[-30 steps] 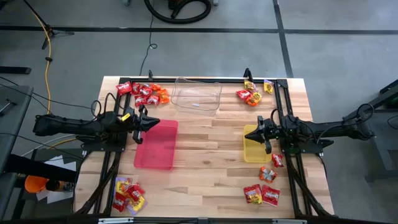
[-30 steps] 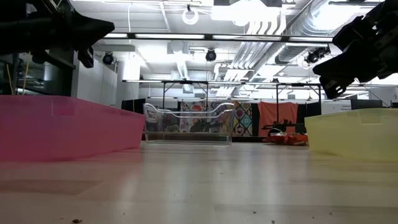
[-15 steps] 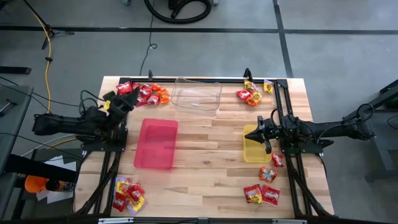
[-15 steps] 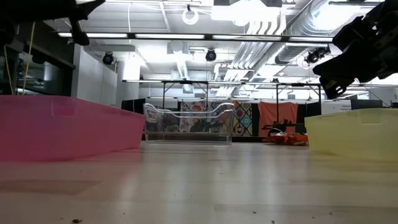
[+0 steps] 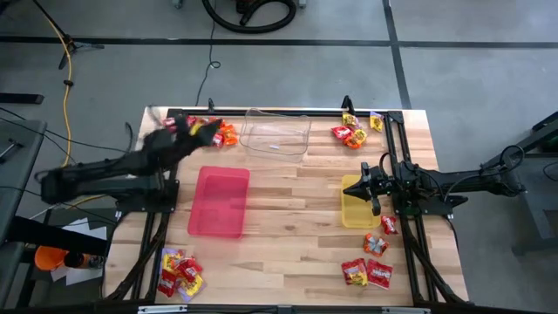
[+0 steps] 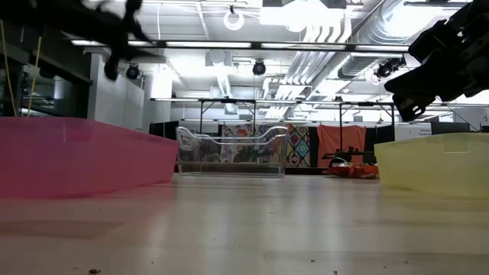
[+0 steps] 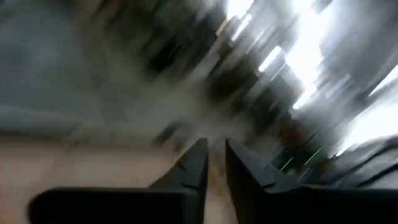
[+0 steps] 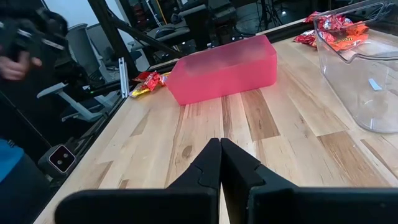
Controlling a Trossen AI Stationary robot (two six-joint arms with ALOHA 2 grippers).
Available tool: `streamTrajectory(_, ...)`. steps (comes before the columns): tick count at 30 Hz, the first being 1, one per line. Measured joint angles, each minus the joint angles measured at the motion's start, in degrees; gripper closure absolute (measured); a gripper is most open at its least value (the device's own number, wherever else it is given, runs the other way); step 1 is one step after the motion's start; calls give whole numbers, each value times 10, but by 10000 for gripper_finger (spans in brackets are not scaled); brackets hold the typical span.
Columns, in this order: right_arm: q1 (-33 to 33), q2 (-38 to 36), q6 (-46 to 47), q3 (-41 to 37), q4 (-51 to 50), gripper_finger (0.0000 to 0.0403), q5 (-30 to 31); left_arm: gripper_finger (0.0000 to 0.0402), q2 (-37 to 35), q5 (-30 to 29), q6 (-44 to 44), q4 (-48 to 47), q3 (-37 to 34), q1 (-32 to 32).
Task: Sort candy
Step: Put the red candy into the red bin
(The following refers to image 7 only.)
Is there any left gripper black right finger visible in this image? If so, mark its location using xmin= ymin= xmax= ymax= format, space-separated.
xmin=225 ymin=138 xmax=398 ymax=224

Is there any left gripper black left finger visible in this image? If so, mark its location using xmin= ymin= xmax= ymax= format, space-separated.
xmin=27 ymin=138 xmax=209 ymax=224

